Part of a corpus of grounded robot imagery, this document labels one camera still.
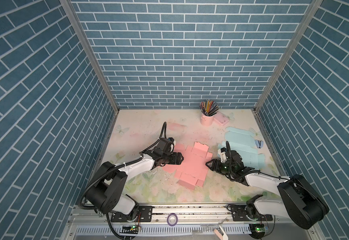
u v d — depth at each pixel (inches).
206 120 41.3
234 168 27.4
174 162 30.4
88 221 28.9
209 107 41.3
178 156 31.5
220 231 26.8
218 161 31.1
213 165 31.6
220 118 44.2
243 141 40.7
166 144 27.8
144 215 29.0
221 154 32.9
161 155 27.2
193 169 35.0
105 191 16.9
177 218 28.5
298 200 16.6
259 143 39.0
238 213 28.9
